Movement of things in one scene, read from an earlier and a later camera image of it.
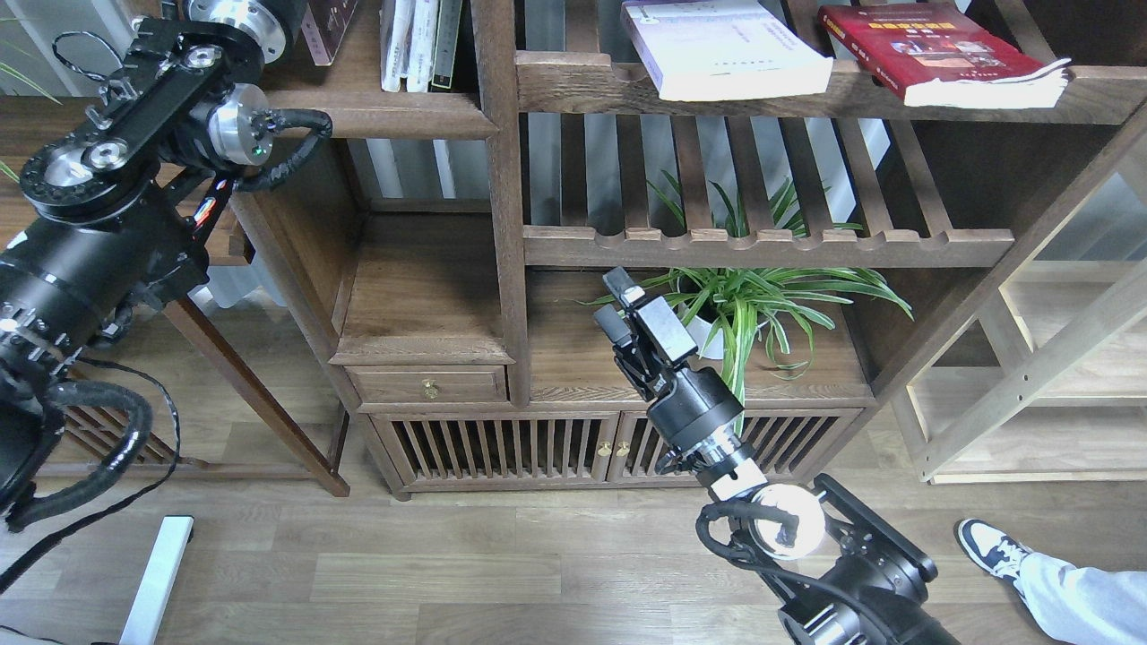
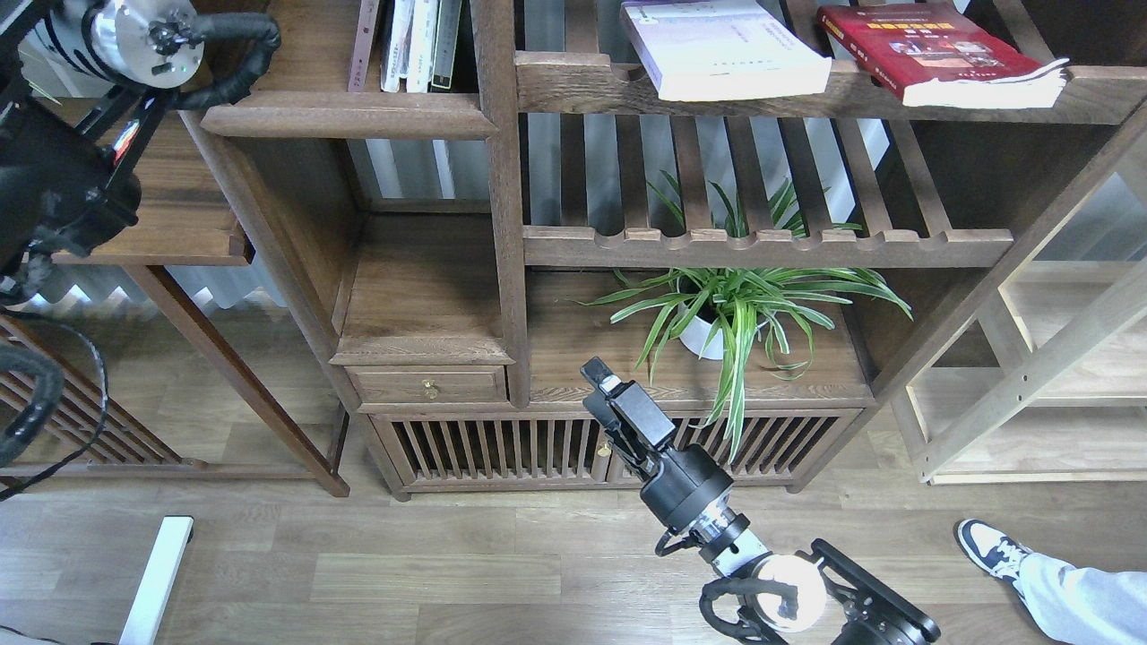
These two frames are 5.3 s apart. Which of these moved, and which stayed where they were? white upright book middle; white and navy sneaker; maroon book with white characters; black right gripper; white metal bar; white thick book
Moved: maroon book with white characters; black right gripper
Stayed: white and navy sneaker; white metal bar; white thick book; white upright book middle
